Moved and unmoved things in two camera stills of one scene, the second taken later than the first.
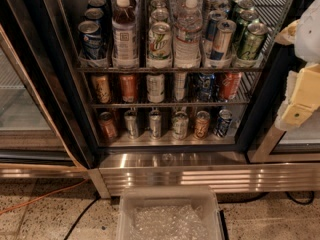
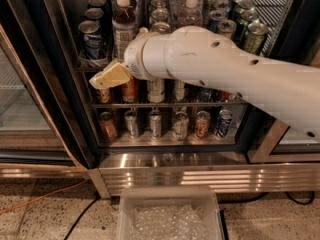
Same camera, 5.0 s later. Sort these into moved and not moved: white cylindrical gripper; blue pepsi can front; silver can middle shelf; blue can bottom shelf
Moved: white cylindrical gripper
Not moved: blue can bottom shelf; blue pepsi can front; silver can middle shelf
